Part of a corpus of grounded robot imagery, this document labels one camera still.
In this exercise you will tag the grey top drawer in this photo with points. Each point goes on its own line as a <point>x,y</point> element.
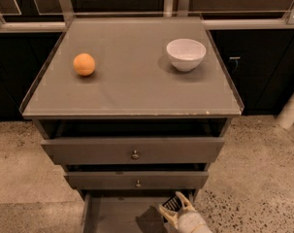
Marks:
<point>74,151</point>

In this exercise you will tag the metal rail frame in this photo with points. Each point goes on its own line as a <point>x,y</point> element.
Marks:
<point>55,15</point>

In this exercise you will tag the grey drawer cabinet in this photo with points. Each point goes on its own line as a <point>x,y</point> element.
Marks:
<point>134,91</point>

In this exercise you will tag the white ceramic bowl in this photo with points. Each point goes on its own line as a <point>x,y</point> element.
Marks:
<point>185,54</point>

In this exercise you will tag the orange fruit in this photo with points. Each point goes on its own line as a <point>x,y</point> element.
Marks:
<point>84,64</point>

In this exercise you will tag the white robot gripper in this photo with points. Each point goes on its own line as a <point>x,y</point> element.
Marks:
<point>189,219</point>

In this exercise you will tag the grey middle drawer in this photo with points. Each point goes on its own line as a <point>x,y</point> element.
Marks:
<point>137,180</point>

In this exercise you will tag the white pipe post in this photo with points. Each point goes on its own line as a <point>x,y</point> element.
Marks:
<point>285,119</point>

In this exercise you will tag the black rxbar chocolate bar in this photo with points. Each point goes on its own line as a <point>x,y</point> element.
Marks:
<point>173,204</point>

